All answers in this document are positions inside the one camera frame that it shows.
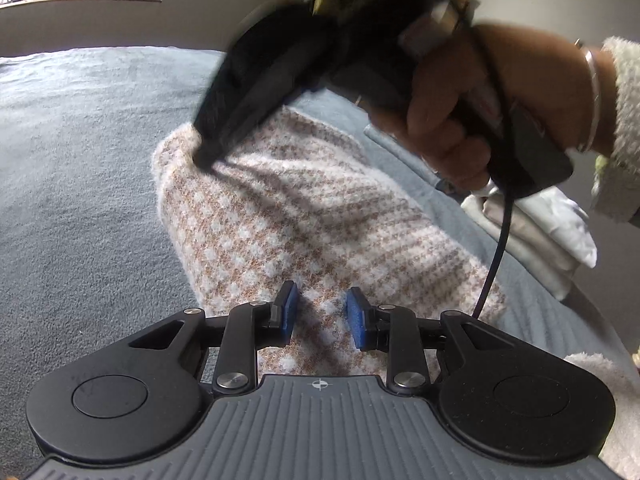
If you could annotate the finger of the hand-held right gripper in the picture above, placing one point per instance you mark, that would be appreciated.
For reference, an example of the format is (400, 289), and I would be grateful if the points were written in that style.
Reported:
(235, 75)
(270, 100)

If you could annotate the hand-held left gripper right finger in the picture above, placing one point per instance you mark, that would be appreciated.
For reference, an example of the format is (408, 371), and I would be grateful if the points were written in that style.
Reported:
(356, 317)

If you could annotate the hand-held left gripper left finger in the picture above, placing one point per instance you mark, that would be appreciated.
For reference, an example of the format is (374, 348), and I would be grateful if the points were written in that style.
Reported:
(289, 310)

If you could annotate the pink white houndstooth coat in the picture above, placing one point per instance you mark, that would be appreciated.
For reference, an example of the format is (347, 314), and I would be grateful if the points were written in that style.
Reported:
(275, 220)

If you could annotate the person's right hand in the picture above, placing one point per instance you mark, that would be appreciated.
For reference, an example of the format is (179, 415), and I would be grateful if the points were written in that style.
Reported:
(540, 75)

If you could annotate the grey bed blanket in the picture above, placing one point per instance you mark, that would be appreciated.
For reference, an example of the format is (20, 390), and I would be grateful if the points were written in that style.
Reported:
(75, 185)

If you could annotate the folded white cloth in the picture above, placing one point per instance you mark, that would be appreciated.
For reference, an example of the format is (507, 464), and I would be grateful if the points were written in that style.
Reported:
(540, 240)

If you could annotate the silver bangle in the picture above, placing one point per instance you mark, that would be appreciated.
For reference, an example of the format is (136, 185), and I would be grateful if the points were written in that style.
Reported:
(596, 95)

